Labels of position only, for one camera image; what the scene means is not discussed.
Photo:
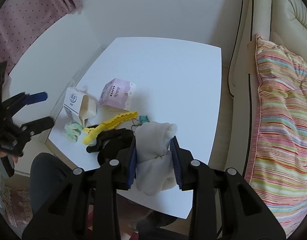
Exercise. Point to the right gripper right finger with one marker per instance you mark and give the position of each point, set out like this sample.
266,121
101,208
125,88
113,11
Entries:
192,174

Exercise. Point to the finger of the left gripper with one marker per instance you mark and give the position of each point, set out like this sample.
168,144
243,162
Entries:
29,99
36,127

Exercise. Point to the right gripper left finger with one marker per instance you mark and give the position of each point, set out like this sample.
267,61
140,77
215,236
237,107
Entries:
116,174

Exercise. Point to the green pink scrunchie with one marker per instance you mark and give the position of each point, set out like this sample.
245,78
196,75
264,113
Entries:
73,131

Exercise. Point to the white sock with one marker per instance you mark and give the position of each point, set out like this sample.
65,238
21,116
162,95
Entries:
155,171

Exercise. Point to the white cotton socks box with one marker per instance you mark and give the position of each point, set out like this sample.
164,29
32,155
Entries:
79,106

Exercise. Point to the yellow plastic hair clip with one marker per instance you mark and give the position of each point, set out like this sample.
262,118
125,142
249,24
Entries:
92,133

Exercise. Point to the person left hand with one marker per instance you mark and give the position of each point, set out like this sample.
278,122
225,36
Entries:
14,158

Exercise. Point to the black forked holder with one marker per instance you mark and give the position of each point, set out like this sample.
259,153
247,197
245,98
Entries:
109,143

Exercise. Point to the dark trouser leg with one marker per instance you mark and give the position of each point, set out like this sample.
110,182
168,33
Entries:
47,172

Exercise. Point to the teal binder clip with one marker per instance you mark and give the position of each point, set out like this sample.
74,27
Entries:
136,122

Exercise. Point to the white bedside table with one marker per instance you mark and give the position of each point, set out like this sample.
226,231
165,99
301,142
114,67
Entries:
176,81

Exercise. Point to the pink paper package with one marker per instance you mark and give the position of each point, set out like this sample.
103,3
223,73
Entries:
117,94

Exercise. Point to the striped colourful quilt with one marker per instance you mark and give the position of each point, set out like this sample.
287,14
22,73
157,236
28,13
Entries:
277,168

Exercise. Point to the pink dotted curtain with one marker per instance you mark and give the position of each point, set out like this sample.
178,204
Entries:
23,21

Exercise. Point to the cream leather headboard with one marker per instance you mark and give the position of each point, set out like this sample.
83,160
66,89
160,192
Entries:
281,21

